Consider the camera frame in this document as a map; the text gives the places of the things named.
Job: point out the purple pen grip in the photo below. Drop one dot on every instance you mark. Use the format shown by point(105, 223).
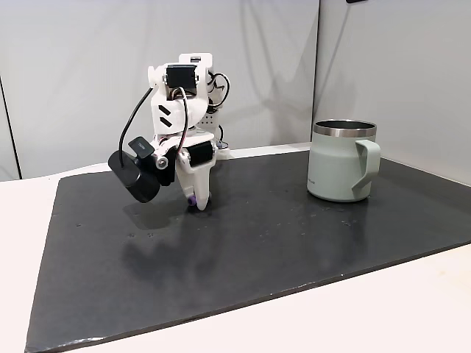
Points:
point(191, 201)

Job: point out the pale green insulated mug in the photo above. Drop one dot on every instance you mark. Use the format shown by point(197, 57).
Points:
point(331, 165)

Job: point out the black table mat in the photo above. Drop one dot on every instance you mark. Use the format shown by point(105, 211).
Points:
point(257, 250)

